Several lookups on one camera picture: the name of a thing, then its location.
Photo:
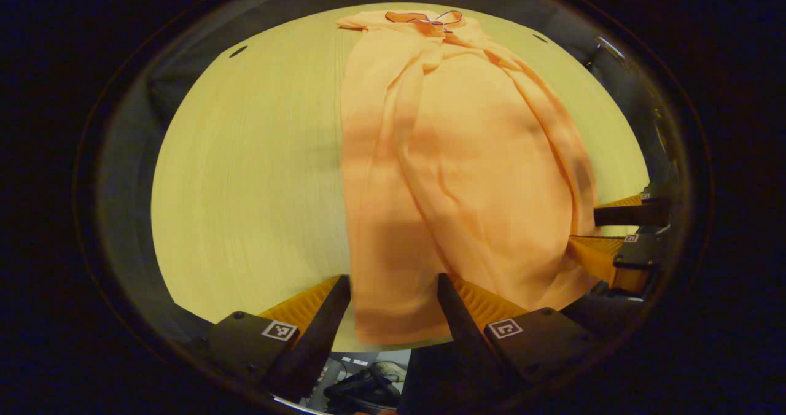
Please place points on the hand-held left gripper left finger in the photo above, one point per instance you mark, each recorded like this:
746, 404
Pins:
319, 341

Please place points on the orange T-shirt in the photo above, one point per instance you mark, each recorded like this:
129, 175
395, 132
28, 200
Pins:
460, 157

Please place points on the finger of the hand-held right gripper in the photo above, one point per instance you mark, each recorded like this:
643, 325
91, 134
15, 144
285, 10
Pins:
635, 252
632, 213

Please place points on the dark bundle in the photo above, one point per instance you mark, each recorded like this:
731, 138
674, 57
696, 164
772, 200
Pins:
362, 390

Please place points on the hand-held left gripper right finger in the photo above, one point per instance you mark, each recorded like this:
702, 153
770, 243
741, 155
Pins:
460, 323

